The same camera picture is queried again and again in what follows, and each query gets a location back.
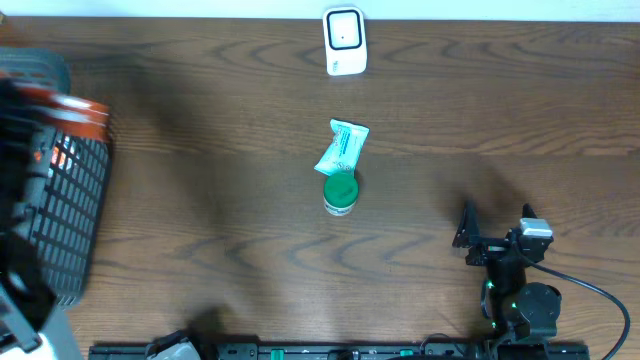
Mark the green lid jar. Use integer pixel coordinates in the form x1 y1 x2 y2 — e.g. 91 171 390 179
323 173 359 216

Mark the teal tissue pack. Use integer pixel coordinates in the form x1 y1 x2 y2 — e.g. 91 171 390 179
314 119 370 176

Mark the orange snack bar wrapper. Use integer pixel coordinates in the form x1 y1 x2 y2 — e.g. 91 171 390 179
15 82 110 143

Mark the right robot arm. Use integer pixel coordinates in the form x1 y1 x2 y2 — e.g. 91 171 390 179
452 202 562 359

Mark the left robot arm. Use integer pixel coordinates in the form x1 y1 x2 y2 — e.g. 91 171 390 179
1 78 83 360

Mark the white barcode scanner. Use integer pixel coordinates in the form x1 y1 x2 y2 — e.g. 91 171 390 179
322 6 368 76

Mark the grey plastic mesh basket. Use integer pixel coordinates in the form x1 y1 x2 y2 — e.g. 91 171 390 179
1 47 112 308

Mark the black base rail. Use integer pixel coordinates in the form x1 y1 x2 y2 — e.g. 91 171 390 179
88 341 591 360

